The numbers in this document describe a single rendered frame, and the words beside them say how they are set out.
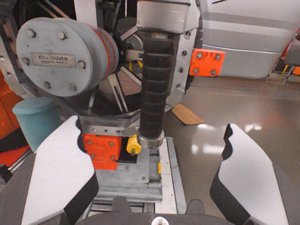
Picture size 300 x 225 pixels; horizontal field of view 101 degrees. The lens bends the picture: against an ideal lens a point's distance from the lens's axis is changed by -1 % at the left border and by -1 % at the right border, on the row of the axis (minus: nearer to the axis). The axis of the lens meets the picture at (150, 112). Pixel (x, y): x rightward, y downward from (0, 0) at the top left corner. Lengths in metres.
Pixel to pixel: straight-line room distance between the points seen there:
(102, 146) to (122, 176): 0.32
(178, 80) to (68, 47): 0.27
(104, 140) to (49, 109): 0.21
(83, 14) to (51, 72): 0.18
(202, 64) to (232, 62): 0.55
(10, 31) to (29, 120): 0.28
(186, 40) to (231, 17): 0.54
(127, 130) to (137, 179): 0.40
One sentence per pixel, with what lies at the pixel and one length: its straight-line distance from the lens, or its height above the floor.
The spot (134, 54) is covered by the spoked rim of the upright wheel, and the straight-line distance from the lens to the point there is 0.48.
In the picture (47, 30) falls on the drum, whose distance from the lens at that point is 0.28.
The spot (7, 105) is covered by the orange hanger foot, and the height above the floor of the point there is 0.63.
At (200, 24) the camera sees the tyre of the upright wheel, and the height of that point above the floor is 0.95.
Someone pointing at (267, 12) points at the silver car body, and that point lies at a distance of 1.00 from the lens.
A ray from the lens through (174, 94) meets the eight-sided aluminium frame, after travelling 0.40.
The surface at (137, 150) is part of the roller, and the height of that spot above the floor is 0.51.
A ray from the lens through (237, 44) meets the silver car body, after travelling 0.93.
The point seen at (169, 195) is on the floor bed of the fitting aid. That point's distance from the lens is 0.94.
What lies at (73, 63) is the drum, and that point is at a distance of 0.26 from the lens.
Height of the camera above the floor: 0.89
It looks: 29 degrees down
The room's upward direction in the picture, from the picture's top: 5 degrees clockwise
